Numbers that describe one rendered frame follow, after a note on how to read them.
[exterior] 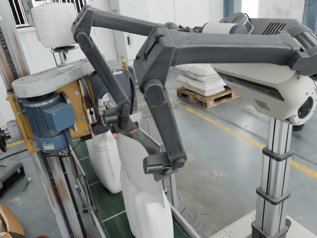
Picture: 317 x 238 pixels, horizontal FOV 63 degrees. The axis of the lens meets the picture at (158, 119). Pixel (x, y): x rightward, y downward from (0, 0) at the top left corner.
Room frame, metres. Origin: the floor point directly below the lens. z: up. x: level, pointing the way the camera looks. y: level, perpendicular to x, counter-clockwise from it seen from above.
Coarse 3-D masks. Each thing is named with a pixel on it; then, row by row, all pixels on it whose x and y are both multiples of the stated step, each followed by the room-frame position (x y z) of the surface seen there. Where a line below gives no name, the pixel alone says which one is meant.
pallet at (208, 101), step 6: (180, 90) 4.29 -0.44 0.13; (186, 90) 4.22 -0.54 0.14; (228, 90) 3.98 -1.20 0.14; (180, 96) 4.33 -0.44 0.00; (192, 96) 3.99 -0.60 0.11; (198, 96) 3.87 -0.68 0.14; (204, 96) 3.90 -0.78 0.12; (210, 96) 3.81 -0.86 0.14; (216, 96) 3.79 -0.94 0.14; (228, 96) 3.99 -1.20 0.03; (234, 96) 3.96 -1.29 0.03; (204, 102) 3.73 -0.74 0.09; (210, 102) 3.72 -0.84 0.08; (216, 102) 3.82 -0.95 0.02; (222, 102) 3.83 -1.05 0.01
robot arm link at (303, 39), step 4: (304, 32) 0.62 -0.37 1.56; (308, 32) 0.62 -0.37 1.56; (296, 36) 0.62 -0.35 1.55; (300, 36) 0.61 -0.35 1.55; (304, 36) 0.61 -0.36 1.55; (308, 36) 0.61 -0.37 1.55; (312, 36) 0.61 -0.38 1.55; (316, 36) 0.61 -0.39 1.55; (296, 40) 0.61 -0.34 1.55; (300, 40) 0.61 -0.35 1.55; (304, 40) 0.60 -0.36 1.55; (308, 40) 0.60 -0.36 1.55; (312, 40) 0.59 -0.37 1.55; (316, 40) 0.59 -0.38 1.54; (300, 44) 0.60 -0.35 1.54; (304, 44) 0.59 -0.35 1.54; (308, 44) 0.59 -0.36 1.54; (312, 44) 0.58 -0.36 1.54; (316, 44) 0.58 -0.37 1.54; (300, 48) 0.59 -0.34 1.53; (304, 48) 0.59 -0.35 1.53; (308, 48) 0.58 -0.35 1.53
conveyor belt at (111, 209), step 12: (72, 144) 2.35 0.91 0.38; (84, 144) 2.32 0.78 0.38; (84, 156) 2.09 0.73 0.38; (84, 168) 1.90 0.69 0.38; (96, 180) 1.71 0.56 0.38; (96, 192) 1.56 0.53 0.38; (108, 192) 1.55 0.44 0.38; (120, 192) 1.53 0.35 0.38; (96, 204) 1.43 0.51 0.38; (108, 204) 1.42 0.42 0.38; (120, 204) 1.40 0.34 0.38; (108, 216) 1.31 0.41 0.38; (120, 216) 1.29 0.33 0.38; (108, 228) 1.21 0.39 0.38; (120, 228) 1.19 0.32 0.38
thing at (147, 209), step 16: (128, 144) 1.19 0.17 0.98; (128, 160) 1.05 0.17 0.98; (128, 176) 1.09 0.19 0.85; (144, 176) 0.97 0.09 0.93; (128, 192) 1.05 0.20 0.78; (144, 192) 0.98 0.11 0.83; (160, 192) 0.88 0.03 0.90; (128, 208) 1.11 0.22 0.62; (144, 208) 0.92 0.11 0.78; (160, 208) 0.93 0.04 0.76; (144, 224) 0.92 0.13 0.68; (160, 224) 0.91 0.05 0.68
